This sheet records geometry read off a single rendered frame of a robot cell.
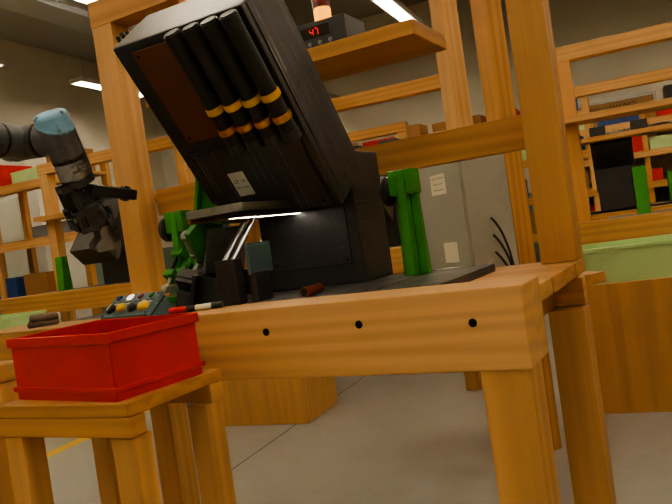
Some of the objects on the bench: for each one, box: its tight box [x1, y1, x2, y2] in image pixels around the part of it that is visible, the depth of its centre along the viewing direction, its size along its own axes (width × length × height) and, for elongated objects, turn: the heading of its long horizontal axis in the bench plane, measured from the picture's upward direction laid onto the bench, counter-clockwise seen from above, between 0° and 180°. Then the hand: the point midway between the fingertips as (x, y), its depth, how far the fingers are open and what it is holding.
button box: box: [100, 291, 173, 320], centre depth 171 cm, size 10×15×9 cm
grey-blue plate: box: [244, 240, 274, 302], centre depth 170 cm, size 10×2×14 cm
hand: (118, 250), depth 169 cm, fingers closed
